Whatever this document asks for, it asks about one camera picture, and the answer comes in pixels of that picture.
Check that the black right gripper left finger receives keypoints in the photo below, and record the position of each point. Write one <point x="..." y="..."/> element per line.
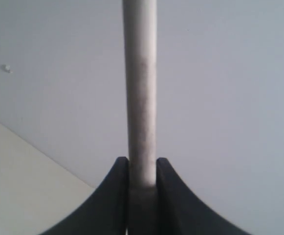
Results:
<point x="105" y="211"/>

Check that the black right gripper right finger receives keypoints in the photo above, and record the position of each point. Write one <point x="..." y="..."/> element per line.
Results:
<point x="181" y="212"/>

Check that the white wooden paint brush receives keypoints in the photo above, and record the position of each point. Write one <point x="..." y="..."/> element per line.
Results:
<point x="140" y="41"/>

